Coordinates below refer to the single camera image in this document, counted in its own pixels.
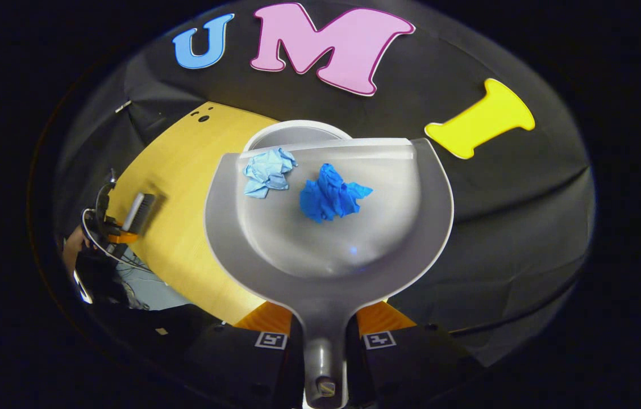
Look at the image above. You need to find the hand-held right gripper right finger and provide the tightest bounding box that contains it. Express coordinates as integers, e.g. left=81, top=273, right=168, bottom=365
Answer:
left=349, top=301, right=480, bottom=401

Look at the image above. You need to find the light blue paper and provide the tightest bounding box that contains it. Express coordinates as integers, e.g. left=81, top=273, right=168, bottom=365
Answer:
left=243, top=148, right=298, bottom=199

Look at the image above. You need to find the dark blue paper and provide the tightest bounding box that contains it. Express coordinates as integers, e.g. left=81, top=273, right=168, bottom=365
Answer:
left=299, top=164, right=373, bottom=223

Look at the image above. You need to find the small grey broom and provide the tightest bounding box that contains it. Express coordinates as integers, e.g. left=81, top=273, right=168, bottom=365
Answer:
left=122, top=192, right=156, bottom=235

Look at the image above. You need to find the person's light blue garment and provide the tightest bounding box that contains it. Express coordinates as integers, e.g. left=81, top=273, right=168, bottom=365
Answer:
left=115, top=263, right=186, bottom=311

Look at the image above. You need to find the grey dustpan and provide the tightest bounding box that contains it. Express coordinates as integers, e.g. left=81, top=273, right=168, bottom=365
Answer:
left=205, top=138, right=455, bottom=408

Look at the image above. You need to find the white cable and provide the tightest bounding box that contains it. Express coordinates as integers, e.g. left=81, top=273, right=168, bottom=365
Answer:
left=82, top=208, right=153, bottom=273

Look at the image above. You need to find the wooden desktop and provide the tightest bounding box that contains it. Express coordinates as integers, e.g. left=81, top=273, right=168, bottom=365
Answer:
left=106, top=101, right=389, bottom=325

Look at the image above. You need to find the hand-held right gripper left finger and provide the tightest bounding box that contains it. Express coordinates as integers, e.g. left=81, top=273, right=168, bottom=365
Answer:
left=193, top=301, right=304, bottom=398

